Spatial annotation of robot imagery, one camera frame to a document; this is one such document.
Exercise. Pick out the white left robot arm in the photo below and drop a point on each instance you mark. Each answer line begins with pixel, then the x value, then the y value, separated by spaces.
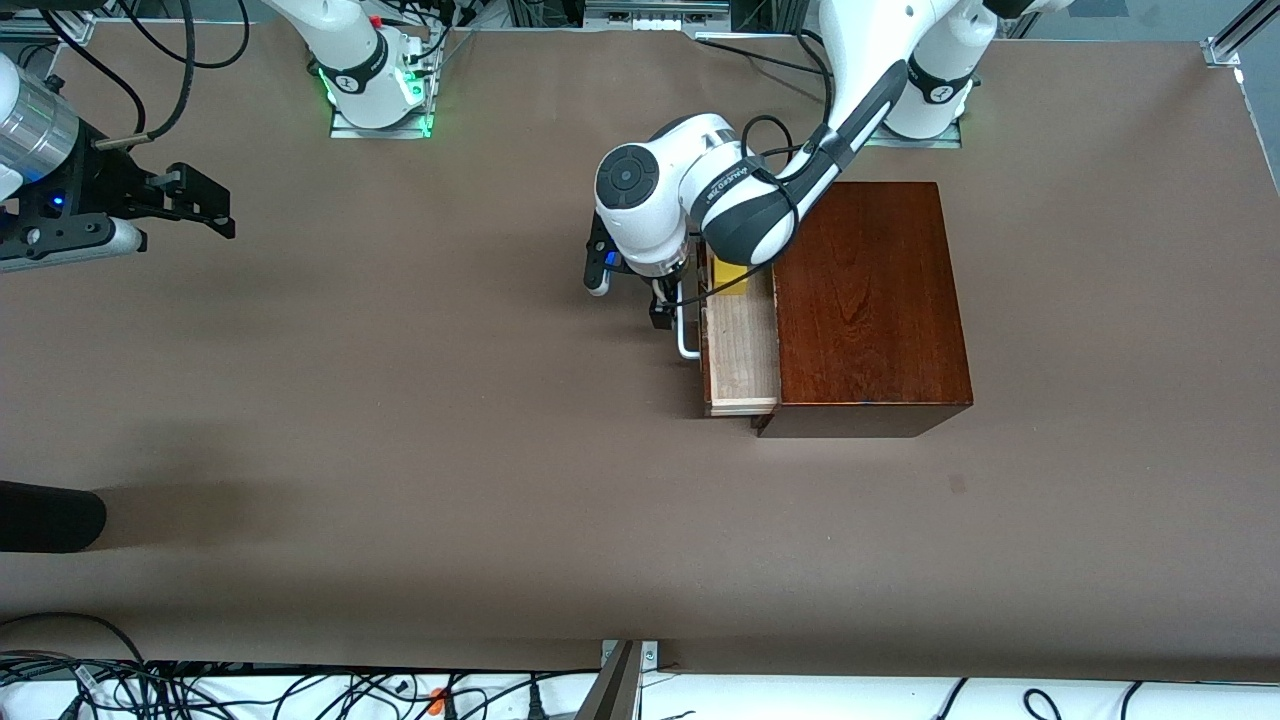
pixel 650 215

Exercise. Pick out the black rounded object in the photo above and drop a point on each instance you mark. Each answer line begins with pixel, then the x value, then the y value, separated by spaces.
pixel 50 515

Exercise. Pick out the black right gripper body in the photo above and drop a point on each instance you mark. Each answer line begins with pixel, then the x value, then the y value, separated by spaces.
pixel 98 182

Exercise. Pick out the dark brown wooden cabinet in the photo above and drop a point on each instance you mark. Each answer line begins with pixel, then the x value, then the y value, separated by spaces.
pixel 880 310

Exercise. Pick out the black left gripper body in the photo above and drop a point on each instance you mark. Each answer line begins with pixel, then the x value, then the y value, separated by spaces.
pixel 661 293

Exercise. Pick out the yellow cube block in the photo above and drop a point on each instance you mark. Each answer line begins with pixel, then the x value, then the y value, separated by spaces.
pixel 730 280

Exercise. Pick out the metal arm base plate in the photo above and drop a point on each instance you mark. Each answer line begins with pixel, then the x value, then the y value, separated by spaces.
pixel 930 143
pixel 380 132

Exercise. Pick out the white power strip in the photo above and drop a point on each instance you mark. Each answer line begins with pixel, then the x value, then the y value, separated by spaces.
pixel 655 20

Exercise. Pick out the grey metal bracket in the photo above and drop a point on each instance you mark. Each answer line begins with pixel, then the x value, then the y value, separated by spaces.
pixel 615 690

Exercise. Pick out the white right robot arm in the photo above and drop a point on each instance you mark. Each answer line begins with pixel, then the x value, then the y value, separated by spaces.
pixel 360 60

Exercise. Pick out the orange plug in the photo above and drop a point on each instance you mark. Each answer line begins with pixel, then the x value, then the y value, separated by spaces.
pixel 437 700

